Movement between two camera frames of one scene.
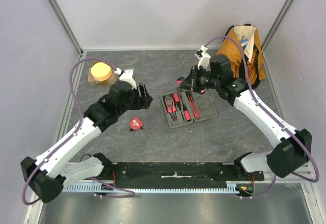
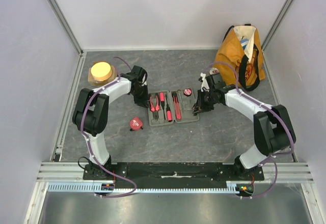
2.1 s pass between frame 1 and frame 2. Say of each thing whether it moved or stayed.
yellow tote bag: stayed
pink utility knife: moved
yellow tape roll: stayed
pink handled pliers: moved
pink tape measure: stayed
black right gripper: moved
